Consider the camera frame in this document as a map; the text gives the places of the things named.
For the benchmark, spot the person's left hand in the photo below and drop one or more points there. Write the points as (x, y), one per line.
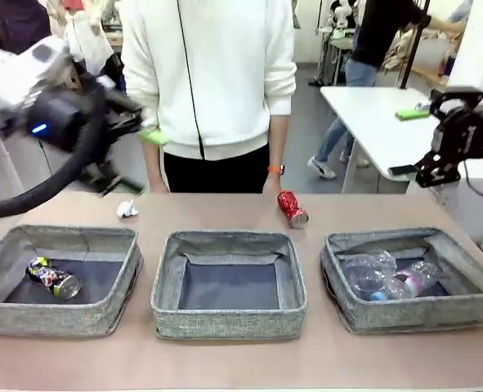
(273, 184)

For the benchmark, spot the crushed red soda can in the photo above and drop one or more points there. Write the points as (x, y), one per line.
(292, 208)

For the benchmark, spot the black slanted pole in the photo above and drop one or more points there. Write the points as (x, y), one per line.
(414, 45)

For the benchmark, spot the person's left forearm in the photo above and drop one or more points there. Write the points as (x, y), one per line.
(278, 139)

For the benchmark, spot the crumpled white paper ball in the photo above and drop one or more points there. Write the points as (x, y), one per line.
(126, 209)

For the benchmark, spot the grey fabric basket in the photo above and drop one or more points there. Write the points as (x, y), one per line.
(224, 322)
(408, 314)
(4, 318)

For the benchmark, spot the bystander in white coat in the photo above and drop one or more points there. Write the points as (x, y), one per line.
(88, 36)

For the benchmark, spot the bystander in black top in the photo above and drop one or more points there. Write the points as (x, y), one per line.
(372, 32)

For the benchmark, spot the orange smartwatch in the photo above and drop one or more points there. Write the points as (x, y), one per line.
(276, 169)

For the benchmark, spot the crushed clear plastic bottle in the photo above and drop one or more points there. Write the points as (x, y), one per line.
(419, 277)

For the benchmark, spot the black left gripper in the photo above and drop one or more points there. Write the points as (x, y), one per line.
(57, 118)

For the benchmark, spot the red blue bottle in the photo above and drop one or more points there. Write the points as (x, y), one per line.
(449, 65)

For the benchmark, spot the white lab robot arm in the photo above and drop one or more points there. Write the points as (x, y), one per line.
(341, 12)

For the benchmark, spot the bystander in dark clothes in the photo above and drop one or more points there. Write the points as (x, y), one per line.
(20, 24)

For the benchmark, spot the white table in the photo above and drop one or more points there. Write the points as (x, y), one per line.
(368, 110)

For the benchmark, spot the person's right hand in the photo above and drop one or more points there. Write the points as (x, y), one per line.
(159, 188)

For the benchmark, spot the person's right forearm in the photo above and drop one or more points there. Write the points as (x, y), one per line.
(153, 163)

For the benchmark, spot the person in white sweater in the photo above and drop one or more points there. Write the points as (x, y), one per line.
(224, 81)

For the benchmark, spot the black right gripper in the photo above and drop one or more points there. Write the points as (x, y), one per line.
(478, 134)

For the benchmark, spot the crushed black soda can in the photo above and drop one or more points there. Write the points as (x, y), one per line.
(55, 279)

